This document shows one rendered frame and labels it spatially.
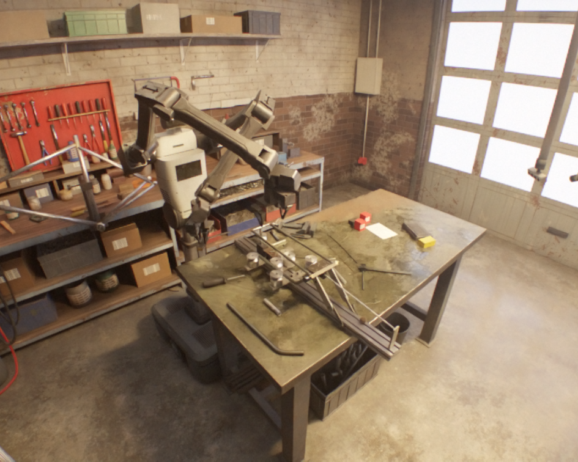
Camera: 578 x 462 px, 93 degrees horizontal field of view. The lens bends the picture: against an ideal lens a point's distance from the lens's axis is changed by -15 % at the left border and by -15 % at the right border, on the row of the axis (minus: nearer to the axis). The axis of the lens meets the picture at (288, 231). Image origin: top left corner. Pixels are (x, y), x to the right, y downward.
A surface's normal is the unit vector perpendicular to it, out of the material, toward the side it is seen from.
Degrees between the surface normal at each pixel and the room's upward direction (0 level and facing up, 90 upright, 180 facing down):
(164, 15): 92
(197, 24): 92
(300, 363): 0
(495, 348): 0
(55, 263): 90
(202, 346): 0
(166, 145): 90
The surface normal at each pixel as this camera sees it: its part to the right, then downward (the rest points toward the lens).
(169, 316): 0.00, -0.87
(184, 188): 0.71, 0.34
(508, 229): -0.77, 0.31
